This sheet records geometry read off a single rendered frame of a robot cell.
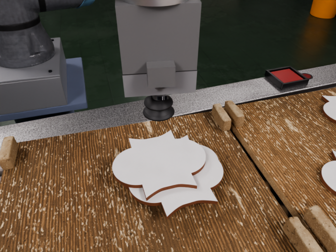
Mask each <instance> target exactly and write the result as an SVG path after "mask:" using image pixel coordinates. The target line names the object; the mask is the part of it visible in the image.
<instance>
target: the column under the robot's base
mask: <svg viewBox="0 0 336 252"><path fill-rule="evenodd" d="M65 60H66V74H67V105H61V106H55V107H48V108H41V109H35V110H28V111H22V112H15V113H9V114H2V115H0V122H4V121H10V120H14V121H15V123H16V124H18V123H23V122H28V121H34V120H39V119H44V118H50V117H55V116H60V115H66V114H71V113H74V112H75V111H74V110H81V109H87V108H88V103H87V94H86V86H85V77H84V69H83V61H82V58H81V57H77V58H68V59H65Z"/></svg>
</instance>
